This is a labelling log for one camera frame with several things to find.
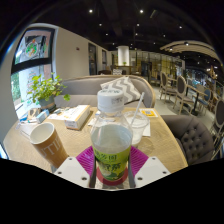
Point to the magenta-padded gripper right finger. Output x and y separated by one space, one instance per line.
150 171

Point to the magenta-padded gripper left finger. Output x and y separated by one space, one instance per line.
75 171

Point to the clear green-labelled drink bottle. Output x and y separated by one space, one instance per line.
111 146

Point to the brown paper cup white letters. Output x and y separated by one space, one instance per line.
50 146

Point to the white paper napkin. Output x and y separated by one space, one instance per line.
147 129

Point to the clear plastic cup with straw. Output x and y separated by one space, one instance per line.
138 128

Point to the dark grey tufted armchair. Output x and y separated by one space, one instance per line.
191 136

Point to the white flat cardboard box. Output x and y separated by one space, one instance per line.
76 116

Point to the yellow printed card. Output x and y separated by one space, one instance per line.
149 112

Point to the small blue tissue pack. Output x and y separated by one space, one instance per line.
42 116

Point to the grey curved sofa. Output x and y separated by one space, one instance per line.
83 86

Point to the grey white chevron pillow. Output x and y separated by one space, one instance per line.
125 87

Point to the green potted plant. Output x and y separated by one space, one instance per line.
45 88

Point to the group of dining chairs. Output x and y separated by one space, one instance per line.
181 85

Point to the group of ceiling lights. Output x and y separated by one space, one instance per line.
90 11

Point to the food picture wall poster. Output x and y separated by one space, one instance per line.
33 48

